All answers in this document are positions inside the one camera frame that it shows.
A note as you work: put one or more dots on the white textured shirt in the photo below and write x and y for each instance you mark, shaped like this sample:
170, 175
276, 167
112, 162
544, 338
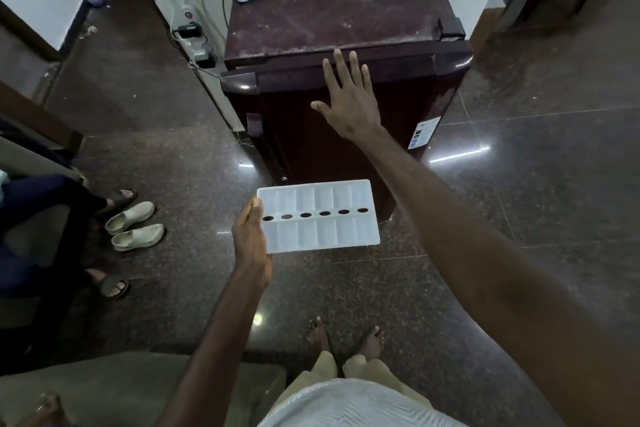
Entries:
360, 406

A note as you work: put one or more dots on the dark sandal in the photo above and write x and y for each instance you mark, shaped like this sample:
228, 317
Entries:
110, 285
119, 199

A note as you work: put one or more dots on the person's right forearm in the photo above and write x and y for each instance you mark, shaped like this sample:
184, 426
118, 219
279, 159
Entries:
490, 271

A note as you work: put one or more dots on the person's right middle finger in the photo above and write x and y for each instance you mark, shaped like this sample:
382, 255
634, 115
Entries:
342, 69

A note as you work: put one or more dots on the person's left foot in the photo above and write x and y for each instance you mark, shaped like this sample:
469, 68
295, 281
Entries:
318, 335

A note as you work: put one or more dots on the person's foot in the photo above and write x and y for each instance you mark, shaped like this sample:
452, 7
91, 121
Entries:
318, 335
50, 411
371, 343

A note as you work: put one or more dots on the person's left hand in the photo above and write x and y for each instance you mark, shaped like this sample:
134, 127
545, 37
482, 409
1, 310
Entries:
250, 246

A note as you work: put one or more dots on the person's right foot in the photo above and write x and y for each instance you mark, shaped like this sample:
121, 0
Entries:
371, 343

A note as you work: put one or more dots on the white power strip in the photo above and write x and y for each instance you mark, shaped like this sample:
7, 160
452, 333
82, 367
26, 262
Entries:
191, 44

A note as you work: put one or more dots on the person's left forearm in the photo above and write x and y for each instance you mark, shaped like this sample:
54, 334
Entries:
220, 351

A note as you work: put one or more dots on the maroon mini fridge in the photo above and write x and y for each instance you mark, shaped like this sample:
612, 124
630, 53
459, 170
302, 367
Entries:
340, 11

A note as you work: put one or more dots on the wooden furniture edge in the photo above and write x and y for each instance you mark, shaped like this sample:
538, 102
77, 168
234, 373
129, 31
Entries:
35, 119

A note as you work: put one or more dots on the person's right thumb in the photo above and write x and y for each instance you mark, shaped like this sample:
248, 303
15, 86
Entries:
321, 109

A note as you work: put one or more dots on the white slip-on shoe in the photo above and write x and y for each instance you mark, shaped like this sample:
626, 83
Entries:
139, 237
131, 217

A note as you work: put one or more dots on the white label sticker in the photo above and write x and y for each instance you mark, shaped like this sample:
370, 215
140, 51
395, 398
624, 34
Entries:
424, 133

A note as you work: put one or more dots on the person's right little finger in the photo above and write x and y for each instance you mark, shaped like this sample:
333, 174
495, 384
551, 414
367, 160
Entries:
367, 79

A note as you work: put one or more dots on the black plug adapter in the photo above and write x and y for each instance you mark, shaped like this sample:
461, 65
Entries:
189, 30
205, 60

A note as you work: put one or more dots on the white plastic ice cube tray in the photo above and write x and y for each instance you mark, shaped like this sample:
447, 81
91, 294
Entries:
320, 229

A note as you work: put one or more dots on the person's right hand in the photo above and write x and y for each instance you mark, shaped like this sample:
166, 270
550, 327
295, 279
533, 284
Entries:
352, 109

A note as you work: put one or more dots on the beige trousers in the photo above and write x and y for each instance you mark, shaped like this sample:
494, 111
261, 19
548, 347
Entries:
350, 372

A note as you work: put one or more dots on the person's left thumb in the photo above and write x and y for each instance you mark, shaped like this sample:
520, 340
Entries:
256, 211

